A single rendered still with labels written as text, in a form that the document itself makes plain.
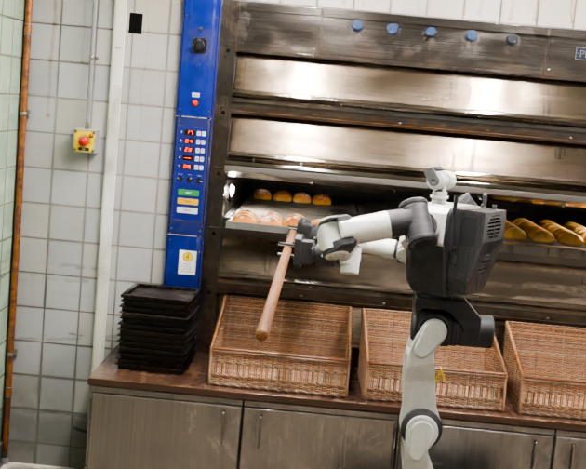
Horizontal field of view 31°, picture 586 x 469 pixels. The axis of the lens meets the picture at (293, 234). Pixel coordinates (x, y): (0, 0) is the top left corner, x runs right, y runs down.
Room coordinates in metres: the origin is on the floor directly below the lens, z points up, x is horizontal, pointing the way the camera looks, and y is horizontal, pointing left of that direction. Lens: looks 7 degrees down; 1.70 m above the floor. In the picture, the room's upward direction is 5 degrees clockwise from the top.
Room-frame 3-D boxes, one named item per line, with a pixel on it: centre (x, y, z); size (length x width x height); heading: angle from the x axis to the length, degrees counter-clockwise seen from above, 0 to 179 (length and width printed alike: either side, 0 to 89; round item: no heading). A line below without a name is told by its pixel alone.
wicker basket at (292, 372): (4.18, 0.00, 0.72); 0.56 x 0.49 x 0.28; 88
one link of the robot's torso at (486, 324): (3.55, -0.58, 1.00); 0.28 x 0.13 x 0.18; 88
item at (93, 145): (4.43, 0.91, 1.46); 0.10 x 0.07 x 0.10; 89
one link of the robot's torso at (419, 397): (3.55, -0.50, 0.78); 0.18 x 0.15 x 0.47; 178
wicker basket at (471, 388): (4.17, -0.60, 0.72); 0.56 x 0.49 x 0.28; 90
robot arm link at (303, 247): (3.62, -0.07, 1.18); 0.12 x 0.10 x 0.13; 81
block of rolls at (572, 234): (4.87, -1.18, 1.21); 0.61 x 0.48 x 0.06; 179
